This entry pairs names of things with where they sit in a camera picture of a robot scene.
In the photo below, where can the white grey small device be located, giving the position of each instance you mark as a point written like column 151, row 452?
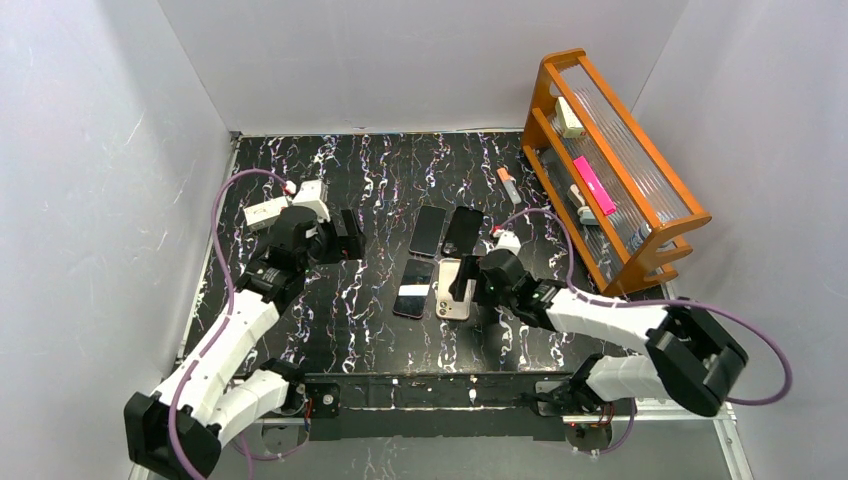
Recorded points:
column 585, row 215

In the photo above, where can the black screen smartphone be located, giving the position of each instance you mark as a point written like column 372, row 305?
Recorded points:
column 427, row 231

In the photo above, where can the black phone case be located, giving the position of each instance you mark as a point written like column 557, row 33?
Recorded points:
column 462, row 233

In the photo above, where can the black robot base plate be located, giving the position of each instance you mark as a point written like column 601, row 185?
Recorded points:
column 499, row 404

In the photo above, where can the orange wooden shelf rack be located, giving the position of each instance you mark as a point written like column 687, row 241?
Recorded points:
column 642, row 184

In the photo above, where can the pink cased smartphone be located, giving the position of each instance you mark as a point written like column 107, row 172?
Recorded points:
column 413, row 291

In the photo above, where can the white red small box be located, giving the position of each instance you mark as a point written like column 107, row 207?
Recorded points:
column 263, row 215

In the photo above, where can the pink flat box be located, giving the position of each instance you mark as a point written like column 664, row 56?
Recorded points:
column 597, row 190

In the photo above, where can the orange grey marker pen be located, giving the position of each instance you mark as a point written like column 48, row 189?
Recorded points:
column 509, row 185

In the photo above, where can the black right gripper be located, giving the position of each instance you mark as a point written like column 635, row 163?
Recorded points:
column 470, row 277

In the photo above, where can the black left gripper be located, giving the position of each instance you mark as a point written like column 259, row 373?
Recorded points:
column 342, row 237

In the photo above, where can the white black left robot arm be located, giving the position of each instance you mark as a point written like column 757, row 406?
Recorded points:
column 180, row 429

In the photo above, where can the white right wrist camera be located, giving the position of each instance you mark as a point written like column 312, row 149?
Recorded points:
column 505, row 240

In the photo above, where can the cream white box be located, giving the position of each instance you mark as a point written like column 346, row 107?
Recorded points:
column 565, row 121

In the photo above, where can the cream white phone case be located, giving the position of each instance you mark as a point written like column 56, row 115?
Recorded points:
column 447, row 308

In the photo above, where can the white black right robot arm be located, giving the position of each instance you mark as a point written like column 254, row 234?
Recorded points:
column 678, row 352

